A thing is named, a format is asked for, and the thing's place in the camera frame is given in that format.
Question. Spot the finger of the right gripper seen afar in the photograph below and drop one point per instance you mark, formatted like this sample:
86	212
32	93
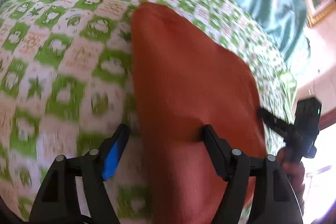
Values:
270	118

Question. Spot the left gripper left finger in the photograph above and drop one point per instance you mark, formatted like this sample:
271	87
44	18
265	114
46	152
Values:
106	157

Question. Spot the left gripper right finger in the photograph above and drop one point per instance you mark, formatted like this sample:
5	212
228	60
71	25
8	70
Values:
230	164

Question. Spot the rust red knit garment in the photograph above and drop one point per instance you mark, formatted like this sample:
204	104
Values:
182	81

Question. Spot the person's right hand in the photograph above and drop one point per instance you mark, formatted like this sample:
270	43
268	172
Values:
296	172

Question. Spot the green white patterned bedsheet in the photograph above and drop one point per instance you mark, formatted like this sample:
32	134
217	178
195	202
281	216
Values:
66	85

